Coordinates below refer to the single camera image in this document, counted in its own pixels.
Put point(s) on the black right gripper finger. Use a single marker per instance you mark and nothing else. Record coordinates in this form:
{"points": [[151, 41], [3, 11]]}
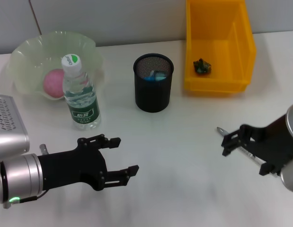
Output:
{"points": [[232, 142], [269, 169]]}

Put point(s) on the yellow plastic bin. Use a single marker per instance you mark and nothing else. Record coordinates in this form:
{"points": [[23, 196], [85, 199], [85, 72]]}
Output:
{"points": [[215, 35]]}

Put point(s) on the pink peach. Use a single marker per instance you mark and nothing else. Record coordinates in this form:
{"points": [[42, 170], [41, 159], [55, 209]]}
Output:
{"points": [[52, 82]]}

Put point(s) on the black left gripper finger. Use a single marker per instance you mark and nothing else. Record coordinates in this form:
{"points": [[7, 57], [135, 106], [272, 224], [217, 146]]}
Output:
{"points": [[108, 143], [120, 175]]}

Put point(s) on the pale green glass fruit plate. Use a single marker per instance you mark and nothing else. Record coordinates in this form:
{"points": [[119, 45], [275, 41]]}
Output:
{"points": [[42, 47]]}

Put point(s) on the black mesh pen holder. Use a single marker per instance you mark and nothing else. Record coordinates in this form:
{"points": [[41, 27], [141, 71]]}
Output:
{"points": [[152, 94]]}

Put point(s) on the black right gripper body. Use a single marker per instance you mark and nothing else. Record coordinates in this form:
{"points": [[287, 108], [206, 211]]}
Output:
{"points": [[271, 142]]}

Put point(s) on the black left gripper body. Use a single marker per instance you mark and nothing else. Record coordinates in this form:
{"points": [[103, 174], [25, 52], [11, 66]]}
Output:
{"points": [[73, 168]]}

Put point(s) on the silver white pen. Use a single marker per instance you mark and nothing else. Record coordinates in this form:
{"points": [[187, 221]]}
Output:
{"points": [[220, 130]]}

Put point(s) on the clear water bottle green label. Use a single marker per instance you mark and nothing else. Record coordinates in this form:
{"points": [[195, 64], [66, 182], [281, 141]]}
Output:
{"points": [[83, 113]]}

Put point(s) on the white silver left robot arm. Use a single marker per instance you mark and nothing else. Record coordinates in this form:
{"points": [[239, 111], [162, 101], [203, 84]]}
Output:
{"points": [[18, 177]]}

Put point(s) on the blue scissors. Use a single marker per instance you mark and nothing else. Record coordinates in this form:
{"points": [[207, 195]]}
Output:
{"points": [[152, 79]]}

